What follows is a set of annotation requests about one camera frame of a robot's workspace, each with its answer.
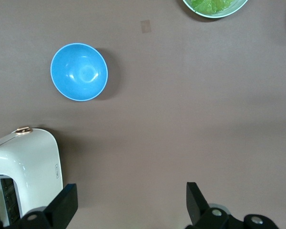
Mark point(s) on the white toaster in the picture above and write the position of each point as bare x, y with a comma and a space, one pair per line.
35, 157

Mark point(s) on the brown tape patch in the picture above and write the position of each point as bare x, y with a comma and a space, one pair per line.
145, 26

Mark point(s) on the green lettuce leaf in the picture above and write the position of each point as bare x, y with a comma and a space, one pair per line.
212, 5

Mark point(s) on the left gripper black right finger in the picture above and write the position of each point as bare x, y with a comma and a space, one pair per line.
196, 207

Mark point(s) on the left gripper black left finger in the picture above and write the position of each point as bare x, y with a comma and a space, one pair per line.
64, 205

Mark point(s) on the light green plate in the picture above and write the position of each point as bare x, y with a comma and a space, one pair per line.
231, 12

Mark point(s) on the blue plastic bowl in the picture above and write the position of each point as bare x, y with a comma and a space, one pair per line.
79, 72

